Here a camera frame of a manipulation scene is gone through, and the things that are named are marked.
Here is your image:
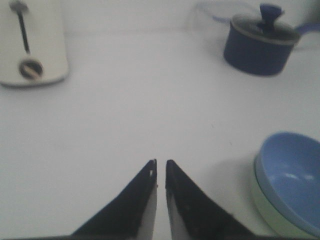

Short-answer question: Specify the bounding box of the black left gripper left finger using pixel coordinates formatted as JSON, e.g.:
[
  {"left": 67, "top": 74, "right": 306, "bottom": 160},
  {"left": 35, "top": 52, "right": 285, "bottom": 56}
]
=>
[{"left": 72, "top": 159, "right": 158, "bottom": 238}]

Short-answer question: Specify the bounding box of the green bowl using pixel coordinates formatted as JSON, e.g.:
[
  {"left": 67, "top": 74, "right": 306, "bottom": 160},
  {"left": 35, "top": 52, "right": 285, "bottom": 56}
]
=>
[{"left": 250, "top": 177, "right": 320, "bottom": 240}]

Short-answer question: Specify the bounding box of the dark blue saucepan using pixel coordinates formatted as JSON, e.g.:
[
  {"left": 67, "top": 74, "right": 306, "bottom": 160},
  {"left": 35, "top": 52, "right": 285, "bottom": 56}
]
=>
[{"left": 223, "top": 22, "right": 320, "bottom": 76}]

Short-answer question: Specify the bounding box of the blue bowl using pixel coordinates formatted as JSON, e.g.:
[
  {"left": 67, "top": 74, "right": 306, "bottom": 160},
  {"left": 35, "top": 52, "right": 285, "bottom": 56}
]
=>
[{"left": 254, "top": 132, "right": 320, "bottom": 237}]

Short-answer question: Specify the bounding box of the white two-slot toaster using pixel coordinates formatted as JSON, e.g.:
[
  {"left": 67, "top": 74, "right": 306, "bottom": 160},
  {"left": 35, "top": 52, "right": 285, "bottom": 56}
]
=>
[{"left": 0, "top": 0, "right": 69, "bottom": 88}]

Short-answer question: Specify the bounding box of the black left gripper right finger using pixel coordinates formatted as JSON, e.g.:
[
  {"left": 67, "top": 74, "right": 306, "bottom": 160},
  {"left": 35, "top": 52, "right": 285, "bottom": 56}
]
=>
[{"left": 165, "top": 160, "right": 255, "bottom": 238}]

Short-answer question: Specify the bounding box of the glass pot lid blue knob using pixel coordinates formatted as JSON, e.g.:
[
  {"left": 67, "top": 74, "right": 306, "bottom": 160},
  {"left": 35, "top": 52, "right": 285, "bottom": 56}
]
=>
[{"left": 230, "top": 3, "right": 301, "bottom": 45}]

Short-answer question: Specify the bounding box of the clear plastic container lid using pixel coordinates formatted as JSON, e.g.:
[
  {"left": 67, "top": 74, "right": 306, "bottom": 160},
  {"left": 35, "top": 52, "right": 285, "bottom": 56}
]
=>
[{"left": 186, "top": 0, "right": 257, "bottom": 31}]

